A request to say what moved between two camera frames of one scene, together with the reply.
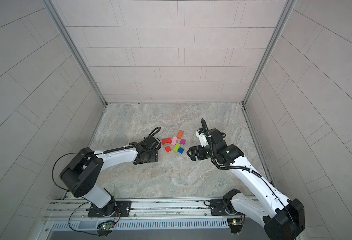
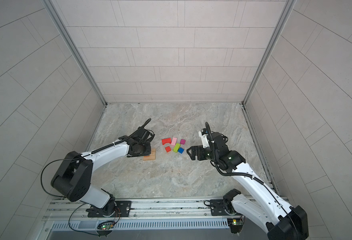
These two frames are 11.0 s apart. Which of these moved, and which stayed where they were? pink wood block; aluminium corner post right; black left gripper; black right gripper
Moved: black left gripper
Stayed: black right gripper; pink wood block; aluminium corner post right
